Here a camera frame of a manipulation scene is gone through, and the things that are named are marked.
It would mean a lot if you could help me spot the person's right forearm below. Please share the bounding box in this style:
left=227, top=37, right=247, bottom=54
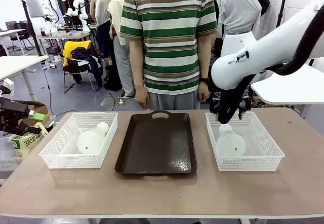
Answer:
left=128, top=35, right=149, bottom=93

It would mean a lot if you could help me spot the person in striped shirt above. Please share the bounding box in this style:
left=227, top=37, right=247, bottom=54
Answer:
left=120, top=0, right=219, bottom=110

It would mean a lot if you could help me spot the white shirt mannequin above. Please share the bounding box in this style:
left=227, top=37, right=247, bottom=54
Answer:
left=219, top=0, right=263, bottom=57

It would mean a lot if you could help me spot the brown cardboard box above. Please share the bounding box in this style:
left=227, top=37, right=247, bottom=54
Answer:
left=14, top=101, right=49, bottom=123

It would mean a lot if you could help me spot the cream shirt mannequin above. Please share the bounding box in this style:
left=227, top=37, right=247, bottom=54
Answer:
left=107, top=0, right=135, bottom=98

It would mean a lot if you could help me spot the white side table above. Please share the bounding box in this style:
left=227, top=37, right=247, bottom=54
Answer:
left=0, top=55, right=49, bottom=102

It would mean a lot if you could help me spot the white tank top mannequin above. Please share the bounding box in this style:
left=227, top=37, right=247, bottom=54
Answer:
left=90, top=0, right=112, bottom=60

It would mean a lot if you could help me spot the green printed carton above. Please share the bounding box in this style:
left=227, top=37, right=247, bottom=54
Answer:
left=9, top=122, right=49, bottom=159

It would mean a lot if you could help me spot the grey floor plate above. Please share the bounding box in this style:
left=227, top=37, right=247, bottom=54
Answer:
left=100, top=96, right=138, bottom=107

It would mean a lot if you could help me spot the person's left hand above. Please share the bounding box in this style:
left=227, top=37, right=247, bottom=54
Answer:
left=197, top=83, right=211, bottom=103

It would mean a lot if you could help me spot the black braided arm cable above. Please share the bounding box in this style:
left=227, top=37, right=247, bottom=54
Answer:
left=217, top=5, right=324, bottom=125

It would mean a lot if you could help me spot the black tripod stand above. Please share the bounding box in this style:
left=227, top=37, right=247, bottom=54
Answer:
left=275, top=0, right=290, bottom=28

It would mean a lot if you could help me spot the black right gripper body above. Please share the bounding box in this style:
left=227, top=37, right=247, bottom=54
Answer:
left=209, top=89, right=252, bottom=115

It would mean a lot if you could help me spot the person's left forearm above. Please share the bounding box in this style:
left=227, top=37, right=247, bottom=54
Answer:
left=198, top=32, right=213, bottom=80

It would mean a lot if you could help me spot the white basket with round-cornered handle slot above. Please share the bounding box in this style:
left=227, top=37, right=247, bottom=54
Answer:
left=38, top=112, right=119, bottom=169

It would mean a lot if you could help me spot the dark brown plastic tray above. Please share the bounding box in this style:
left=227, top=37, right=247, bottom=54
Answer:
left=114, top=110, right=198, bottom=176

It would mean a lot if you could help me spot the black chair with clothes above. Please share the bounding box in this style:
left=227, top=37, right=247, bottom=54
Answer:
left=62, top=40, right=103, bottom=94

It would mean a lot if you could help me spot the white rectangular board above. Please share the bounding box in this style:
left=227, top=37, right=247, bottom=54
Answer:
left=23, top=0, right=45, bottom=18

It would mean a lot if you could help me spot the translucent white conical flask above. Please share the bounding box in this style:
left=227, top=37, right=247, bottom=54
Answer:
left=215, top=124, right=247, bottom=157
left=76, top=122, right=110, bottom=156

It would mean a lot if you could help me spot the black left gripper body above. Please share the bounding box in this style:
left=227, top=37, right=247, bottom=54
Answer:
left=0, top=96, right=29, bottom=135

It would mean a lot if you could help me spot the yellow cloth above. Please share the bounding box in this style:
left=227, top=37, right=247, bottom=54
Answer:
left=62, top=40, right=92, bottom=67

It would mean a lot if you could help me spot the white basket with paper label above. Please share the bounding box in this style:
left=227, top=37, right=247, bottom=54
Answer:
left=205, top=111, right=286, bottom=171

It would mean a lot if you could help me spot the person's right hand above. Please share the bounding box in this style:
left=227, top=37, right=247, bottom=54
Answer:
left=135, top=88, right=151, bottom=109

